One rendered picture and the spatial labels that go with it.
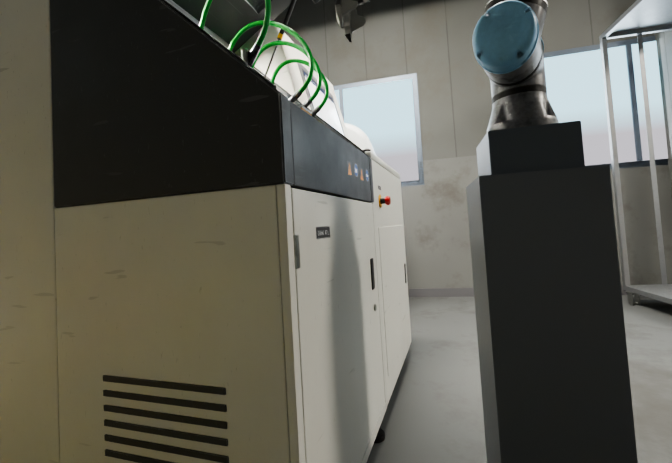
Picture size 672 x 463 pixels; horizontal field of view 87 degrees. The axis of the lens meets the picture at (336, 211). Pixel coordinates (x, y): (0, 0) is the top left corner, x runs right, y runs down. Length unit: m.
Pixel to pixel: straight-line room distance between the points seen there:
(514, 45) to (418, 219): 2.80
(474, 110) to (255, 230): 3.21
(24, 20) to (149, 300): 0.75
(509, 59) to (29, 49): 1.07
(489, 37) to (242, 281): 0.66
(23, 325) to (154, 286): 0.40
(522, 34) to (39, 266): 1.13
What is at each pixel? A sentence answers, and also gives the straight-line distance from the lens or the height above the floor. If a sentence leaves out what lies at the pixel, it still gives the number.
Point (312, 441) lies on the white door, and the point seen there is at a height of 0.32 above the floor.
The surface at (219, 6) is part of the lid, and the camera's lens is 1.51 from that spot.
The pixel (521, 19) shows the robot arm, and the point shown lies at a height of 1.07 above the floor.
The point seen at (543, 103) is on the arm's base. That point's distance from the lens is 0.93.
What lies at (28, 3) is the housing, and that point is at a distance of 1.22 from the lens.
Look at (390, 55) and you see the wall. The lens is 3.89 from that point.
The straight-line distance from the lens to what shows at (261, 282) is 0.65.
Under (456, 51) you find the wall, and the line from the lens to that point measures 3.88.
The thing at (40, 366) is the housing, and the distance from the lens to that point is 1.10.
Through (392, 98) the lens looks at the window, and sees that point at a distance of 3.70.
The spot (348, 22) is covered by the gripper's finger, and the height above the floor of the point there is 1.27.
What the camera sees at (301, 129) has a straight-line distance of 0.72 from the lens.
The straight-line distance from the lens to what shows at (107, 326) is 0.91.
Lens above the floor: 0.71
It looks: 3 degrees up
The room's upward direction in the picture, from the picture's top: 3 degrees counter-clockwise
